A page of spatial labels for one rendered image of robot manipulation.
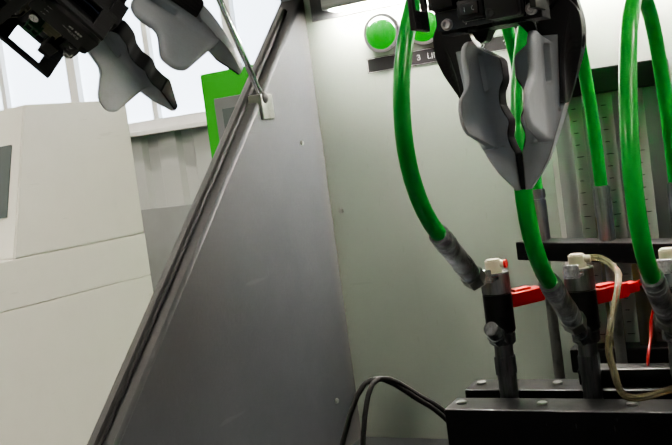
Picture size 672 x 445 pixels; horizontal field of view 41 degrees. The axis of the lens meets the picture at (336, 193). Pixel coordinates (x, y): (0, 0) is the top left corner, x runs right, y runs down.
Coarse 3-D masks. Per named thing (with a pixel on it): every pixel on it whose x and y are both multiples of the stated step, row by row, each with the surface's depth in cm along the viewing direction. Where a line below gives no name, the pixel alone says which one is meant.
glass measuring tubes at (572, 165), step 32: (640, 64) 102; (576, 96) 106; (608, 96) 106; (640, 96) 105; (576, 128) 108; (608, 128) 107; (640, 128) 105; (576, 160) 109; (608, 160) 107; (576, 192) 108; (576, 224) 108; (640, 288) 105; (640, 320) 105; (576, 352) 108; (640, 352) 105
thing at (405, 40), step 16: (416, 0) 75; (400, 32) 73; (512, 32) 100; (400, 48) 72; (512, 48) 100; (400, 64) 71; (400, 80) 71; (400, 96) 70; (400, 112) 70; (400, 128) 70; (400, 144) 70; (400, 160) 71; (416, 160) 71; (416, 176) 71; (416, 192) 71; (544, 192) 104; (416, 208) 72; (432, 208) 73; (432, 224) 73
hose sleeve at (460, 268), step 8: (448, 232) 75; (432, 240) 75; (440, 240) 75; (448, 240) 75; (456, 240) 76; (440, 248) 76; (448, 248) 76; (456, 248) 76; (448, 256) 77; (456, 256) 77; (464, 256) 78; (456, 264) 78; (464, 264) 78; (472, 264) 80; (456, 272) 80; (464, 272) 79; (472, 272) 80; (464, 280) 81; (472, 280) 81
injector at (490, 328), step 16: (496, 288) 86; (496, 304) 86; (512, 304) 87; (496, 320) 86; (512, 320) 86; (496, 336) 84; (512, 336) 86; (496, 352) 87; (512, 352) 87; (496, 368) 87; (512, 368) 86; (512, 384) 87
